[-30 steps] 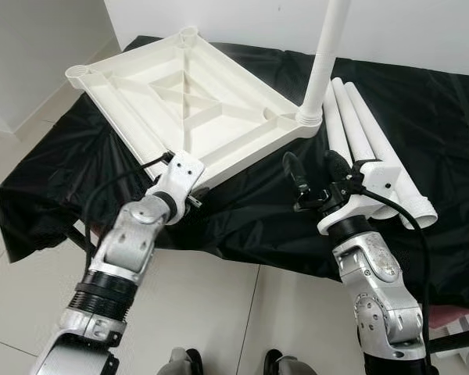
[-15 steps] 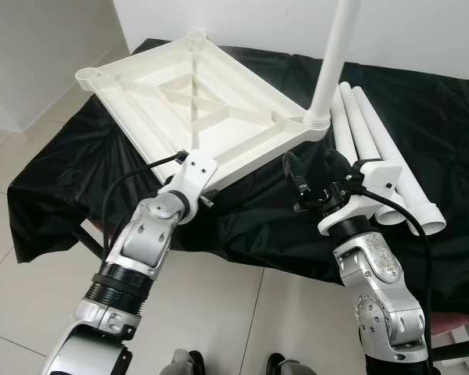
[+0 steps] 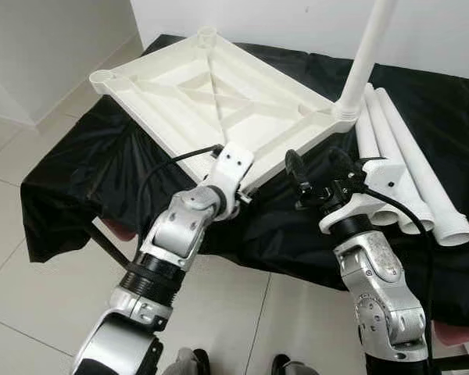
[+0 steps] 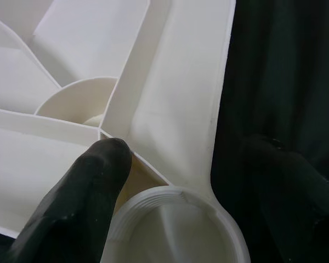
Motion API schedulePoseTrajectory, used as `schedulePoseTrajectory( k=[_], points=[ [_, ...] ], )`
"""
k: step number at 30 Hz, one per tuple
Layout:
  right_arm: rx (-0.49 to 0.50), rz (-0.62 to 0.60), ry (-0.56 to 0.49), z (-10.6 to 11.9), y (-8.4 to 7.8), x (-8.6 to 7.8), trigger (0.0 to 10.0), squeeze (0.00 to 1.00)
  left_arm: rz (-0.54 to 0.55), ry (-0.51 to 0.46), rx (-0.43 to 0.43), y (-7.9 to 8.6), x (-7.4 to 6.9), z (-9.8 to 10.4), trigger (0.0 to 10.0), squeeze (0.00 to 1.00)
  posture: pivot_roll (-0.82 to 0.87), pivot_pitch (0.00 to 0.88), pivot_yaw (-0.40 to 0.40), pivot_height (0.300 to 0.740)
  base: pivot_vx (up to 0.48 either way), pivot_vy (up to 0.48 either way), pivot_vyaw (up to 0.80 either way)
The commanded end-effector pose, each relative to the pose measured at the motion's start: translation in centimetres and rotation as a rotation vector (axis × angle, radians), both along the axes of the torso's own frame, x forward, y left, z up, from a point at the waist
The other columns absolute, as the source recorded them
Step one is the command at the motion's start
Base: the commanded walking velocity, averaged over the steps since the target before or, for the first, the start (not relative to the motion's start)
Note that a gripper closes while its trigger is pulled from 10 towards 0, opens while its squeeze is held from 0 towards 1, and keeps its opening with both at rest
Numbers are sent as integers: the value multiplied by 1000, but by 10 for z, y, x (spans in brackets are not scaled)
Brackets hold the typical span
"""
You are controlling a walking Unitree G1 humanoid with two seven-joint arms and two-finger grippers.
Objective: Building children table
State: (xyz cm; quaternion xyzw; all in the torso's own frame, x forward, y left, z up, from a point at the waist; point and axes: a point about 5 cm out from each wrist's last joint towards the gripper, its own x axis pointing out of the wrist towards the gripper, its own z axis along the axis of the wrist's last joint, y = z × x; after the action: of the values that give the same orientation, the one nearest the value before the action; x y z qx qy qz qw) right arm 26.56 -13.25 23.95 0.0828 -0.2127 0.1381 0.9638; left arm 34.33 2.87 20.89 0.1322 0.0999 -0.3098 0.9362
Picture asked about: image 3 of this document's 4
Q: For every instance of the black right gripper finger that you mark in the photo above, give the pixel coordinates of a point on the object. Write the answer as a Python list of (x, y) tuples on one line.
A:
[(341, 162), (297, 168)]

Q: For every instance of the white plastic table leg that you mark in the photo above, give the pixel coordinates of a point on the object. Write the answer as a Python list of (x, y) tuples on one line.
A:
[(430, 180), (367, 133), (367, 55), (387, 133)]

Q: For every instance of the white plastic children table top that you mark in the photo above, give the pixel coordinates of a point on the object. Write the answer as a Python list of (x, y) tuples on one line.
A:
[(211, 86)]

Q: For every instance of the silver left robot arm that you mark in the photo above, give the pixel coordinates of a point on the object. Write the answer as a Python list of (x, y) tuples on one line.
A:
[(172, 234)]

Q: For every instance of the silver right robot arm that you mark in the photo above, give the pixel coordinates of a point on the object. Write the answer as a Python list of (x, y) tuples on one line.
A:
[(375, 289)]

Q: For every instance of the grey right robot foot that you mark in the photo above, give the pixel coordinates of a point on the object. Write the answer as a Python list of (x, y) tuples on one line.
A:
[(293, 367)]

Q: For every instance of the grey robot foot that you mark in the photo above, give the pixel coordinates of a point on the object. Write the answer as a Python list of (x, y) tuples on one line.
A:
[(293, 367), (184, 363)]

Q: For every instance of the black cloth table cover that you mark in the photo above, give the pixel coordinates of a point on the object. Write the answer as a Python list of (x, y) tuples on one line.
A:
[(86, 172)]

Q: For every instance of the grey left robot foot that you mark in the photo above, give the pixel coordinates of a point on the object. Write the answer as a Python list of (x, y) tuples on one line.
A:
[(184, 363)]

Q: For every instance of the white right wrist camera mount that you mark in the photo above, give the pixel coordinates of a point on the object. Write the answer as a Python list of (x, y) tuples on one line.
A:
[(375, 187)]

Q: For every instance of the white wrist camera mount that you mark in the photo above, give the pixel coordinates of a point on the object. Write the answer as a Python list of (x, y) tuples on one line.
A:
[(375, 187), (234, 168)]

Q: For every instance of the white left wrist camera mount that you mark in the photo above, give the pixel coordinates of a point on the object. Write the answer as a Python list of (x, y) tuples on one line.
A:
[(234, 168)]

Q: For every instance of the black table frame bar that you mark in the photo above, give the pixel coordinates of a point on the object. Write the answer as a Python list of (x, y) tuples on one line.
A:
[(109, 248)]

